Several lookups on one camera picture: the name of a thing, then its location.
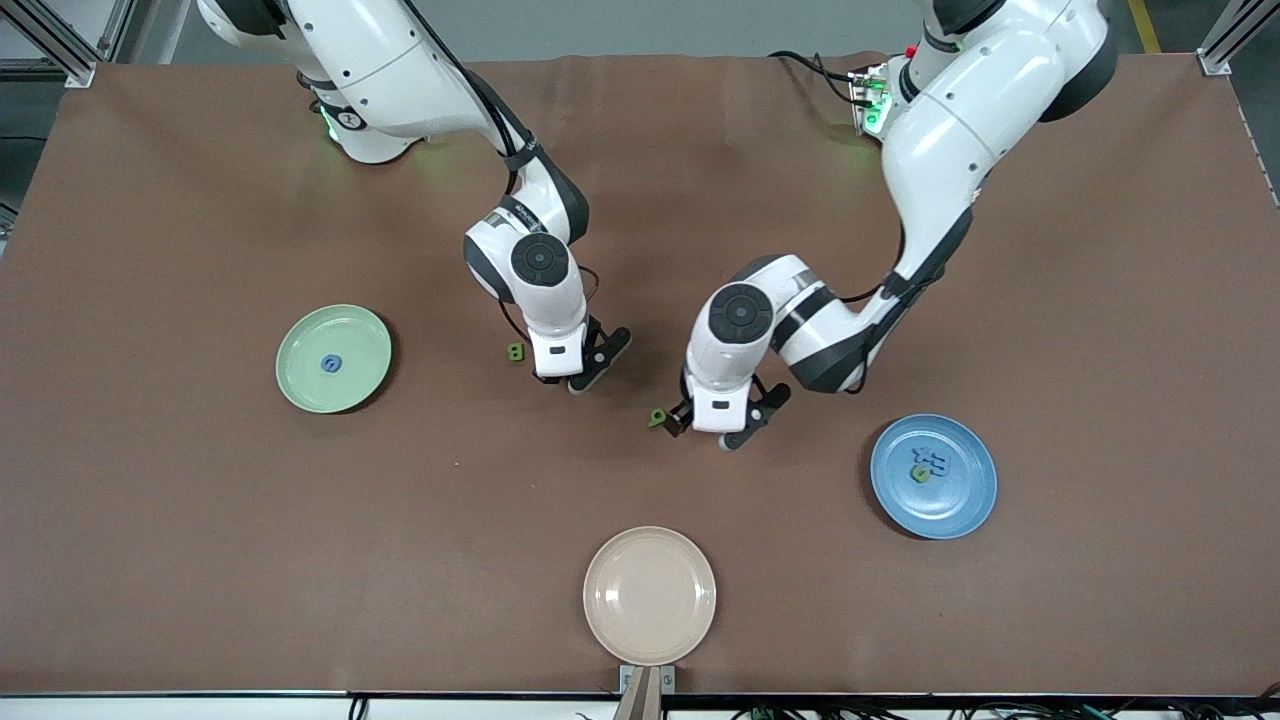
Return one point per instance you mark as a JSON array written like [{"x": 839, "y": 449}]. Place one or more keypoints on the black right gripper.
[{"x": 549, "y": 380}]

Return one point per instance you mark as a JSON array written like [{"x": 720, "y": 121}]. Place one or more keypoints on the green letter q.
[{"x": 655, "y": 422}]

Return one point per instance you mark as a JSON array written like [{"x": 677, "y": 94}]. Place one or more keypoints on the green letter c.
[{"x": 914, "y": 474}]

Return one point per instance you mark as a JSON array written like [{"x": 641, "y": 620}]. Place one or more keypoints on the blue letter m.
[{"x": 943, "y": 469}]

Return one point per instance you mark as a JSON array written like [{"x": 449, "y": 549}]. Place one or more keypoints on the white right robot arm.
[{"x": 360, "y": 60}]

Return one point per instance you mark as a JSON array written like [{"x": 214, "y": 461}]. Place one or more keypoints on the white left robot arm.
[{"x": 960, "y": 130}]

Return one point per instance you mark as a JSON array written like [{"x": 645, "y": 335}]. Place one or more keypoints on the beige plate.
[{"x": 650, "y": 595}]

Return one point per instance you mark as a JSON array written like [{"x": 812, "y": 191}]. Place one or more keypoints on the blue plate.
[{"x": 940, "y": 510}]

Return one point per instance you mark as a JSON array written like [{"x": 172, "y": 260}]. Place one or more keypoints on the green plate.
[{"x": 355, "y": 385}]

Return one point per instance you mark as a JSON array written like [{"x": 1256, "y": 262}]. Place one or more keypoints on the brown table mat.
[{"x": 200, "y": 200}]

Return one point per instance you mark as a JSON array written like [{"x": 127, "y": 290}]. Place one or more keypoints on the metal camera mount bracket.
[{"x": 668, "y": 678}]

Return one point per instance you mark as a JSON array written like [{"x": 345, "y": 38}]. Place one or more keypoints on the aluminium frame profile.
[
  {"x": 1215, "y": 62},
  {"x": 80, "y": 72}
]

